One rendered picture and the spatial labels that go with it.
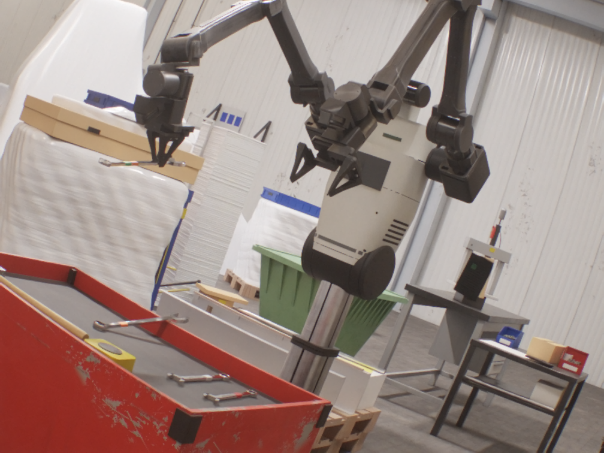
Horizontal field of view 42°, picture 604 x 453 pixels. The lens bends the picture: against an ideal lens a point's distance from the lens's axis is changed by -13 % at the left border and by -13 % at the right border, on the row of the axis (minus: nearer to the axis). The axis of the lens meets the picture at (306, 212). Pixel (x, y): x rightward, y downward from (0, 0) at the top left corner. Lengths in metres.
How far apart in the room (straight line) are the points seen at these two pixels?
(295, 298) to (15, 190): 1.90
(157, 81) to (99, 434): 0.75
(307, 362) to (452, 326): 5.19
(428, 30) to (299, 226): 7.71
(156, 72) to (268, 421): 0.73
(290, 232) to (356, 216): 7.27
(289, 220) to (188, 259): 3.63
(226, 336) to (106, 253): 1.00
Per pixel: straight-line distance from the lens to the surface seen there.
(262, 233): 9.53
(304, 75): 2.33
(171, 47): 1.79
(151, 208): 5.19
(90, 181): 4.96
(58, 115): 4.85
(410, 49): 1.90
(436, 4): 1.98
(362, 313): 5.39
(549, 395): 5.86
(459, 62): 2.10
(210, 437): 1.30
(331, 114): 1.71
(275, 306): 5.47
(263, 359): 4.46
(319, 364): 2.36
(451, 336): 7.50
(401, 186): 2.26
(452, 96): 2.12
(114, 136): 5.03
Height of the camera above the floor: 1.29
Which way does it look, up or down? 1 degrees down
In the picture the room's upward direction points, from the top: 20 degrees clockwise
